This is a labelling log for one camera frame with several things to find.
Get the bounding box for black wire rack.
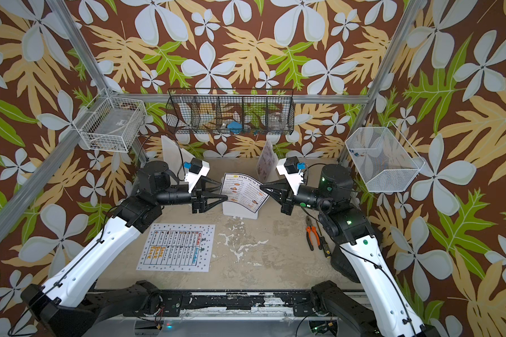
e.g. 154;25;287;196
164;88;296;135

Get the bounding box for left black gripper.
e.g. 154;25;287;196
154;175;226;214

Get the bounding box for white mesh basket right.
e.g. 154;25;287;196
345;122;426;194

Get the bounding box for orange handled pliers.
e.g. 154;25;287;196
306;216;322;251

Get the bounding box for dotted border table menu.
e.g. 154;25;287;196
136;223;215;272

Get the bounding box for white wire basket left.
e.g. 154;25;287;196
76;89;147;153

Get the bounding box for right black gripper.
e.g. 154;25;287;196
263;180;337;219

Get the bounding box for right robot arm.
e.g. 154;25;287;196
261;157;439;336

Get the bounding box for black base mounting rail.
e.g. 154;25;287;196
125;289;327;318

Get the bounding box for pink restaurant special menu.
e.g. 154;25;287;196
256;142;278;182

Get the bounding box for blue bordered menu sheet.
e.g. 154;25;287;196
220;172;271;214

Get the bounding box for blue object in rack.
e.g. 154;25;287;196
227;121;243;134

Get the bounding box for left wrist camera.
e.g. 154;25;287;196
184;157;210;193

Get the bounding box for black tool case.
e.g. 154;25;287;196
330;247;360;283

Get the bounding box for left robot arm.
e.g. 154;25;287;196
21;158;228;336

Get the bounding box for black screwdriver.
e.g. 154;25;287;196
318;234;332;258

